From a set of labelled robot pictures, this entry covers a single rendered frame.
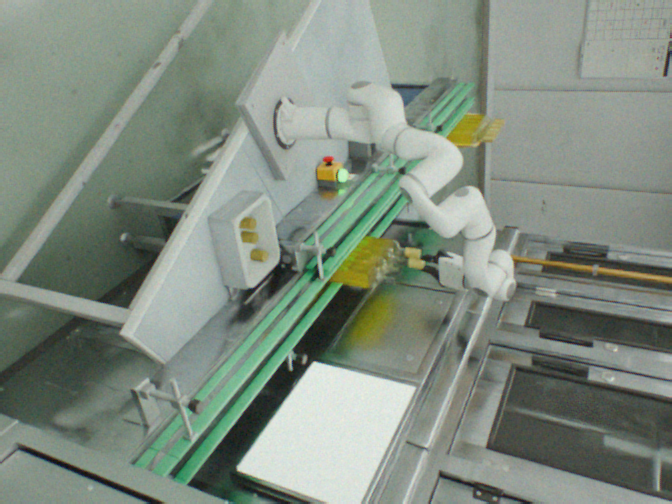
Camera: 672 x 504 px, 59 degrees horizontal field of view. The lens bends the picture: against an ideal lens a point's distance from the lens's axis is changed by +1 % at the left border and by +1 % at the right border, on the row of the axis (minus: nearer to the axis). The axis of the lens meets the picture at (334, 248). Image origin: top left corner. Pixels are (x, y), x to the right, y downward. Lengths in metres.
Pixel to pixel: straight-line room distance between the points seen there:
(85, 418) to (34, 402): 0.20
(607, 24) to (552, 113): 1.10
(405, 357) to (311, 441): 0.38
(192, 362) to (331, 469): 0.43
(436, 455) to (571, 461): 0.31
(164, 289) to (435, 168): 0.73
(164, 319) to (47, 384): 0.60
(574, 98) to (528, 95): 0.51
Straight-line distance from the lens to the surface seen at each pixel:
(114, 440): 1.42
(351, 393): 1.62
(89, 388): 1.94
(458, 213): 1.47
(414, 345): 1.76
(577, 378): 1.76
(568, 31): 7.43
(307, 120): 1.75
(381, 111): 1.56
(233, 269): 1.64
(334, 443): 1.51
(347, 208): 1.96
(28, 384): 2.06
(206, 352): 1.56
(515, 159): 7.95
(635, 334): 1.95
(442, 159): 1.50
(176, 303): 1.55
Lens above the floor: 1.72
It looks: 25 degrees down
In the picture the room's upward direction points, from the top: 99 degrees clockwise
